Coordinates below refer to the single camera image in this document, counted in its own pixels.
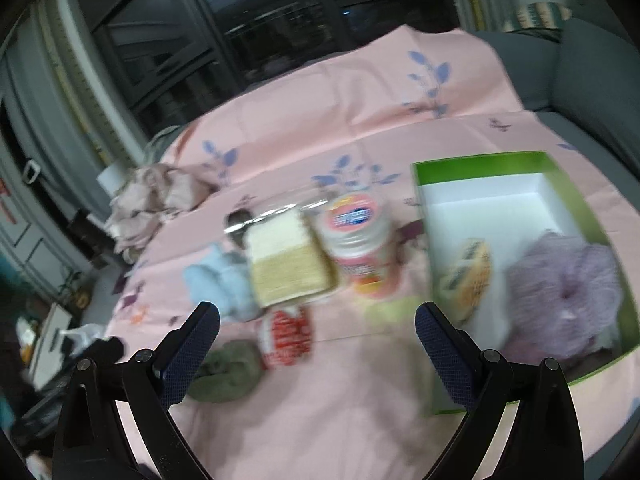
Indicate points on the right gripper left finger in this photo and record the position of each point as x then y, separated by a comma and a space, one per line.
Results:
91, 441

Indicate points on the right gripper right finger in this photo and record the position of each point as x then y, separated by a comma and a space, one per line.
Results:
544, 441

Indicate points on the green towel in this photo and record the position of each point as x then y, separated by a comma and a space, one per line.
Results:
228, 373

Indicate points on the purple cloth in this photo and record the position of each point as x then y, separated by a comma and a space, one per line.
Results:
563, 293

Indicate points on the cream tissue pack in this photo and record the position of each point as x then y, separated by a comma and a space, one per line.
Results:
463, 286

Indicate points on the light blue plush toy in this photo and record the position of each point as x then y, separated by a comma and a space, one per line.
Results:
222, 279

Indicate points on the red white knitted cloth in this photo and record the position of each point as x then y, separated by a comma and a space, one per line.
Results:
284, 336

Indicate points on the beige white knitted cloth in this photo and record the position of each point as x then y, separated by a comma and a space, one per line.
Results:
286, 260

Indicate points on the green cardboard box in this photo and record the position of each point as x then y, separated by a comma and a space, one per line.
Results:
508, 201

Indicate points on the crumpled beige fabric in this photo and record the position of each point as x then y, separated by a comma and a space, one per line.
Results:
151, 197

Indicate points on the glass bottle steel cap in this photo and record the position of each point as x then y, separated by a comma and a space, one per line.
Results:
240, 220

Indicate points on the pink gum container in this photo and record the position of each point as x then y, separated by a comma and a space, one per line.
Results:
359, 235

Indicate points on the pink printed tablecloth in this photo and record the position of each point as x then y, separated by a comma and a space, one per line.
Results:
357, 408

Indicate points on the grey sofa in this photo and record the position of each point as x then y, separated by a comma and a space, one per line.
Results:
584, 87

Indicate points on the striped cushion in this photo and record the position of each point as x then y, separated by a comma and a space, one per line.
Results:
538, 16

